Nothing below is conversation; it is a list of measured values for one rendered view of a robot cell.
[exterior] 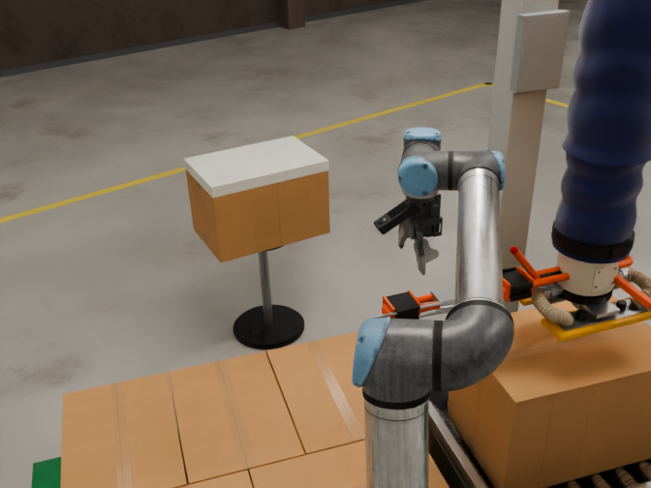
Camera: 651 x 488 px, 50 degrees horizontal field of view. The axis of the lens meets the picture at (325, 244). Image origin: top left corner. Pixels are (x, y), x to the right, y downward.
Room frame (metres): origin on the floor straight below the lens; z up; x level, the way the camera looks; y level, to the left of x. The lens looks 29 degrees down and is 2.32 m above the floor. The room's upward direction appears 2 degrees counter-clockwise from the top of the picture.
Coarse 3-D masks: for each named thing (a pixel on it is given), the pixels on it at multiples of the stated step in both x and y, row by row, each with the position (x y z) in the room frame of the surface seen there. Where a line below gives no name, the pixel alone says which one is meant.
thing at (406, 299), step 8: (384, 296) 1.62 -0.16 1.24; (392, 296) 1.62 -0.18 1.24; (400, 296) 1.61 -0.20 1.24; (408, 296) 1.61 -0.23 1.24; (384, 304) 1.61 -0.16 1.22; (392, 304) 1.58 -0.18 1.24; (400, 304) 1.58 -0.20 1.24; (408, 304) 1.58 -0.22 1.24; (416, 304) 1.57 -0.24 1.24; (392, 312) 1.55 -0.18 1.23
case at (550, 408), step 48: (528, 336) 1.80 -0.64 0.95; (624, 336) 1.79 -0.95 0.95; (480, 384) 1.68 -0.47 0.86; (528, 384) 1.57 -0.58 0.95; (576, 384) 1.56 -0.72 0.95; (624, 384) 1.60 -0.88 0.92; (480, 432) 1.65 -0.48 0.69; (528, 432) 1.51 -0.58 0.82; (576, 432) 1.56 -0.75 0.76; (624, 432) 1.61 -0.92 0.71; (528, 480) 1.52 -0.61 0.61
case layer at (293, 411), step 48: (336, 336) 2.37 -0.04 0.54; (144, 384) 2.10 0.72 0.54; (192, 384) 2.09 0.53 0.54; (240, 384) 2.08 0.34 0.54; (288, 384) 2.07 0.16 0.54; (336, 384) 2.06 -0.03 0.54; (96, 432) 1.85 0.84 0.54; (144, 432) 1.84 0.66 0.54; (192, 432) 1.83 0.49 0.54; (240, 432) 1.83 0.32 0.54; (288, 432) 1.82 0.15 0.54; (336, 432) 1.81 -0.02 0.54; (96, 480) 1.63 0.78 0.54; (144, 480) 1.62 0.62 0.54; (192, 480) 1.61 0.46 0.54; (240, 480) 1.61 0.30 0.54; (288, 480) 1.60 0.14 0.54; (336, 480) 1.60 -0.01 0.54; (432, 480) 1.59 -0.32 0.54
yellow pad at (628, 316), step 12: (624, 300) 1.71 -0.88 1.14; (576, 312) 1.67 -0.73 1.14; (588, 312) 1.69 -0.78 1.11; (624, 312) 1.69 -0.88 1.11; (636, 312) 1.69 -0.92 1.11; (648, 312) 1.69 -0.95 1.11; (552, 324) 1.64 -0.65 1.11; (576, 324) 1.63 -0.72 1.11; (588, 324) 1.63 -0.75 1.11; (600, 324) 1.64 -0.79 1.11; (612, 324) 1.64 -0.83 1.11; (624, 324) 1.65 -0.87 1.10; (564, 336) 1.59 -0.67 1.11; (576, 336) 1.60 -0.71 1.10
